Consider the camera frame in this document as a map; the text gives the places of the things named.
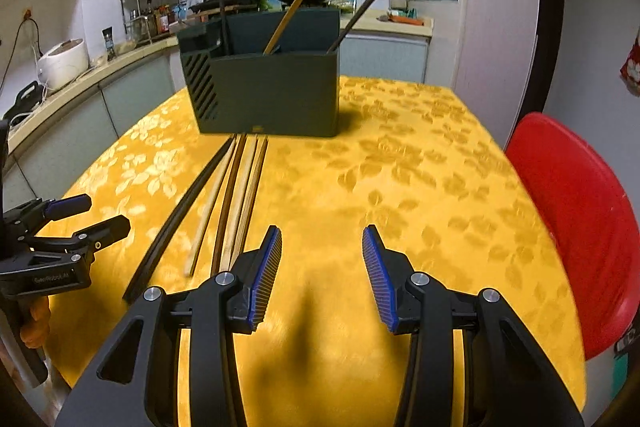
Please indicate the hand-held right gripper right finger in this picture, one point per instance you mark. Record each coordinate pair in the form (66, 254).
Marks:
(380, 277)

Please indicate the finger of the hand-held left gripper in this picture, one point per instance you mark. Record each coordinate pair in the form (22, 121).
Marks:
(105, 232)
(65, 206)

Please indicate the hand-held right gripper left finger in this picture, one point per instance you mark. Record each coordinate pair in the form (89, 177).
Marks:
(265, 277)

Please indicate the black chopstick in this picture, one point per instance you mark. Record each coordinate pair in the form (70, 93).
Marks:
(220, 7)
(165, 237)

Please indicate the short pale bamboo chopstick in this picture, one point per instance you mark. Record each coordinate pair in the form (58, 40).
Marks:
(240, 217)

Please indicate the dark green utensil holder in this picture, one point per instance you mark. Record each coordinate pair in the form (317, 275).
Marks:
(270, 97)

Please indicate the dark grey-brown chopstick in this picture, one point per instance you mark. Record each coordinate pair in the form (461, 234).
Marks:
(367, 4)

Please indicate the long light brown chopstick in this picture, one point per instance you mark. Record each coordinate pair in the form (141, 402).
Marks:
(300, 2)

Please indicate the person's left hand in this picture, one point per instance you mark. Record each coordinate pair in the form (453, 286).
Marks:
(35, 324)

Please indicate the yellow floral tablecloth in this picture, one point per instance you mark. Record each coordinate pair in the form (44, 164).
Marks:
(425, 207)

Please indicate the black kitchen appliance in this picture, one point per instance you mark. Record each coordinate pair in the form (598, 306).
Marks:
(22, 99)

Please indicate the grey curved base cabinets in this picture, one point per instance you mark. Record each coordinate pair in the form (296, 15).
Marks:
(130, 92)

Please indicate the white rice cooker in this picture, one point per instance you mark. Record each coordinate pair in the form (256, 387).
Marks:
(62, 62)

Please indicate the beige curved kitchen countertop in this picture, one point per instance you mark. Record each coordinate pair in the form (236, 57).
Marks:
(145, 51)

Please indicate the red plastic stool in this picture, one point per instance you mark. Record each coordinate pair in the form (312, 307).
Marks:
(575, 207)

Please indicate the metal spice rack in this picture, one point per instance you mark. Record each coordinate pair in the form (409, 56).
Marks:
(147, 7)

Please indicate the short beige countertop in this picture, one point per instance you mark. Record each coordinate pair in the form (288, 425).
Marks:
(370, 26)

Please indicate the black gas stove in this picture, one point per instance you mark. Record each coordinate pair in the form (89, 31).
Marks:
(220, 4)

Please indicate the orange kitchen tool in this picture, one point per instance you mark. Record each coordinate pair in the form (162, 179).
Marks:
(407, 18)

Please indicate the red hanging cloth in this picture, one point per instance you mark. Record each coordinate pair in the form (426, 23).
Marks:
(632, 67)

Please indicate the dark door frame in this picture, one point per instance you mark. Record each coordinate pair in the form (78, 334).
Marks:
(545, 7)

